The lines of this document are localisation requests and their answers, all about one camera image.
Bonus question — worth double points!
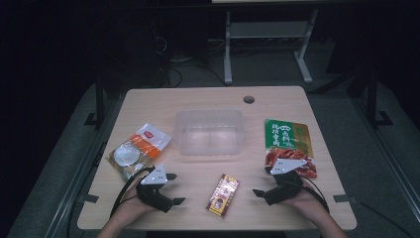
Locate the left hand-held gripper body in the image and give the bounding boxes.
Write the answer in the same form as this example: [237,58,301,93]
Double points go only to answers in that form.
[136,164,174,213]

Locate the person's left hand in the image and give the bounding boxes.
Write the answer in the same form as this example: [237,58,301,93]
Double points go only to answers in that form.
[113,178,158,222]

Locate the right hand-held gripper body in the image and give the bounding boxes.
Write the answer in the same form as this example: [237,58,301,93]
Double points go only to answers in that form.
[263,158,308,206]

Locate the person's right hand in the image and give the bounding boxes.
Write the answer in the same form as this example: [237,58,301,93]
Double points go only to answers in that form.
[283,178,330,220]

